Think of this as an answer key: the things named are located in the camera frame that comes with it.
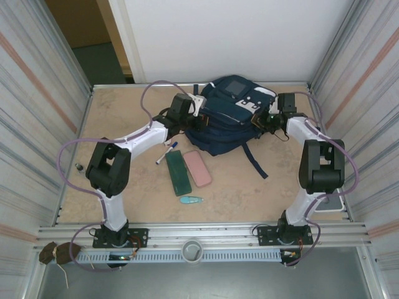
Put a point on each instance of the navy blue backpack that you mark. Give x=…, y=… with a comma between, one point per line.
x=224, y=137

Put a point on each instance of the white marker blue cap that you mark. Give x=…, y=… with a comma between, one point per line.
x=165, y=154

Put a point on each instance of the pink pencil case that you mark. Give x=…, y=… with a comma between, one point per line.
x=198, y=169

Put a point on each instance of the green pencil case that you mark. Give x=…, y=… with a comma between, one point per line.
x=177, y=174

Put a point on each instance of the teal correction tape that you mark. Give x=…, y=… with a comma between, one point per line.
x=190, y=200

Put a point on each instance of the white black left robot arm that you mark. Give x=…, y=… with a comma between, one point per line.
x=113, y=211

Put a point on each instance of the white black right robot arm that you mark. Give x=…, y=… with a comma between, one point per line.
x=299, y=208

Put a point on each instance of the brown wooden door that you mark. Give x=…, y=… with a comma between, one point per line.
x=78, y=18

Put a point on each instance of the small circuit board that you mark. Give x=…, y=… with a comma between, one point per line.
x=290, y=254
x=120, y=257

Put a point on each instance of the grey round cup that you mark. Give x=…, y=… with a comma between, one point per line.
x=188, y=249

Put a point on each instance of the brown cloth bundle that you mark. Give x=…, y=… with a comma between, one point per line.
x=65, y=252

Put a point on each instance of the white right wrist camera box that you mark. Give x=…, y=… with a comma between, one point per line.
x=273, y=107

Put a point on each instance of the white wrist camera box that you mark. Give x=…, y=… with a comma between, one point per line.
x=199, y=102
x=273, y=107

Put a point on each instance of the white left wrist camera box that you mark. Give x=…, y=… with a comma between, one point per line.
x=199, y=102

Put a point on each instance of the aluminium table edge rail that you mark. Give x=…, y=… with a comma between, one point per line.
x=124, y=84

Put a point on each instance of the white door frame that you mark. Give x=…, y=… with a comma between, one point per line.
x=124, y=31

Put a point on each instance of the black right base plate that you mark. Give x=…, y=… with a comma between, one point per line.
x=265, y=235

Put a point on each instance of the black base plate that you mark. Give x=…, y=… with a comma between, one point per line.
x=265, y=235
x=138, y=236

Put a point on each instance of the aluminium mounting rail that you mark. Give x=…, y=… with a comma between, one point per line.
x=218, y=232

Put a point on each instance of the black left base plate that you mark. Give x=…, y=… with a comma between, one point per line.
x=138, y=236

